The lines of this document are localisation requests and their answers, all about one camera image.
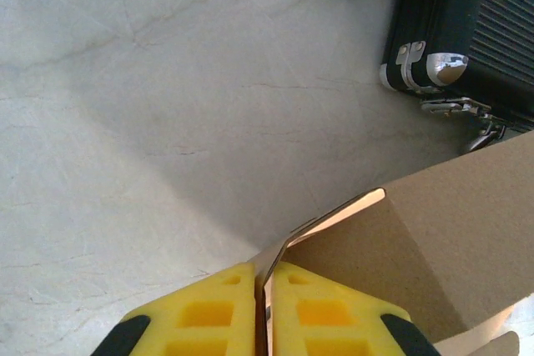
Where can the brown cardboard folding box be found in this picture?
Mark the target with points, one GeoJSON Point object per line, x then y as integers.
{"type": "Point", "coordinates": [459, 227]}

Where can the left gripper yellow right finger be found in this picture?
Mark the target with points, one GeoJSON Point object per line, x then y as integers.
{"type": "Point", "coordinates": [334, 322]}

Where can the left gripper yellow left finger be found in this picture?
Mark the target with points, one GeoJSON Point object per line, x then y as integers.
{"type": "Point", "coordinates": [200, 322]}

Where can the black hard case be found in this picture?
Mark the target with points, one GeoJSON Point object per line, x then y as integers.
{"type": "Point", "coordinates": [459, 18]}

